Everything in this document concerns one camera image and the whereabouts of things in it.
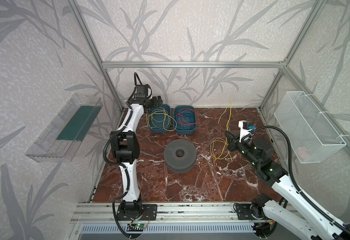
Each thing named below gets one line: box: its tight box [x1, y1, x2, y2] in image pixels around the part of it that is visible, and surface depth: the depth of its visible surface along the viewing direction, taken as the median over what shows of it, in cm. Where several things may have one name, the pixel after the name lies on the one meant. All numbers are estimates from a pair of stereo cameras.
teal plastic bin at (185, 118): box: [174, 105, 197, 135], surface depth 107 cm
